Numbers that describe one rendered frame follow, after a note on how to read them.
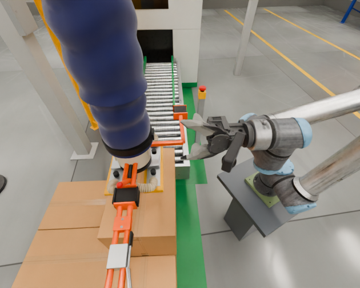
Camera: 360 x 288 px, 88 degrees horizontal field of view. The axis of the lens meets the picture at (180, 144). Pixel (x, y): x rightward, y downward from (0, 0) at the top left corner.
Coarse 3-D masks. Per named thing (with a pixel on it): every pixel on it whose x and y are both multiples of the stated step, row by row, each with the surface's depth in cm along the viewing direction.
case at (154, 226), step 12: (168, 156) 129; (168, 168) 122; (168, 180) 116; (168, 192) 110; (108, 204) 105; (144, 204) 105; (156, 204) 105; (168, 204) 105; (108, 216) 101; (132, 216) 101; (144, 216) 101; (156, 216) 101; (168, 216) 101; (108, 228) 96; (132, 228) 96; (144, 228) 96; (156, 228) 96; (168, 228) 96; (108, 240) 96; (120, 240) 96; (144, 240) 98; (156, 240) 98; (168, 240) 99; (132, 252) 115; (144, 252) 116; (156, 252) 117; (168, 252) 118
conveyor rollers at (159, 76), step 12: (156, 72) 299; (168, 72) 300; (156, 84) 275; (168, 84) 276; (156, 96) 251; (168, 96) 251; (156, 108) 232; (168, 108) 233; (156, 120) 221; (168, 120) 223; (156, 132) 203; (168, 132) 203
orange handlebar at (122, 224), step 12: (180, 120) 108; (180, 132) 104; (156, 144) 96; (168, 144) 96; (180, 144) 97; (132, 180) 81; (120, 216) 70; (120, 228) 67; (108, 276) 58; (120, 276) 58
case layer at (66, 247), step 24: (72, 192) 154; (96, 192) 154; (48, 216) 141; (72, 216) 141; (96, 216) 141; (48, 240) 129; (72, 240) 129; (96, 240) 129; (24, 264) 120; (48, 264) 120; (72, 264) 120; (96, 264) 120; (144, 264) 120; (168, 264) 120
